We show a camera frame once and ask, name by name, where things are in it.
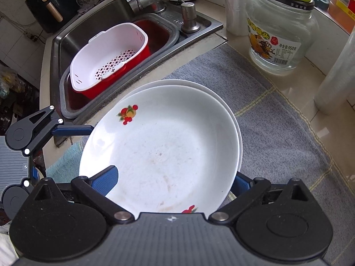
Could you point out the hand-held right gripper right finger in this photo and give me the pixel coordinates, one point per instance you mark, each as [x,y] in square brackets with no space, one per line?
[244,184]

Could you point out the orange liquid bottle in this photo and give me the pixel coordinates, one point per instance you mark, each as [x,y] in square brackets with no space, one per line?
[344,5]

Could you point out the black air fryer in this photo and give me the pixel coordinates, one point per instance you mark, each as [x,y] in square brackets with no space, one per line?
[55,2]

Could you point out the white plate fruit print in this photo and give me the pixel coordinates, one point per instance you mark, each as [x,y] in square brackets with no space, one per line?
[172,149]
[219,101]

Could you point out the grey rimmed dark red tub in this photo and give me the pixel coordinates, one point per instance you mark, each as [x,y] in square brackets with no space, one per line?
[160,33]

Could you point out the metal sink knob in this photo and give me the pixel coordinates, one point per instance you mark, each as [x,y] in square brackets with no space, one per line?
[190,16]

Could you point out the white plastic colander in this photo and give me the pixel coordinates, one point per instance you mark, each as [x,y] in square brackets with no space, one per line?
[111,44]

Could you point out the white jacket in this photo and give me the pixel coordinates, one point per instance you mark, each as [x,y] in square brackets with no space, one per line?
[5,243]

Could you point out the grey checked cloth mat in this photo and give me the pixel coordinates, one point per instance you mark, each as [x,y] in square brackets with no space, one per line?
[277,133]

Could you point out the teal tray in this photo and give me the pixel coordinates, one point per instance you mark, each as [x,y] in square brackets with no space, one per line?
[321,0]

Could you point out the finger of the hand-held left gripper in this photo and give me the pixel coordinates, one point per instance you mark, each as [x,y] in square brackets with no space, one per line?
[35,173]
[72,130]

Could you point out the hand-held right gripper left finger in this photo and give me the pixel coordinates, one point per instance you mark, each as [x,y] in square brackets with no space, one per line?
[106,180]

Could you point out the stainless steel sink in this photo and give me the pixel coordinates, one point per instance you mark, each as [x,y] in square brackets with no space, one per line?
[91,19]

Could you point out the plastic wrap roll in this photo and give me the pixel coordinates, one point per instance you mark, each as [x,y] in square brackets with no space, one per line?
[238,5]
[335,83]

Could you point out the glass jar green lid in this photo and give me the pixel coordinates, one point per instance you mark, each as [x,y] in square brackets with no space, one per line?
[280,33]

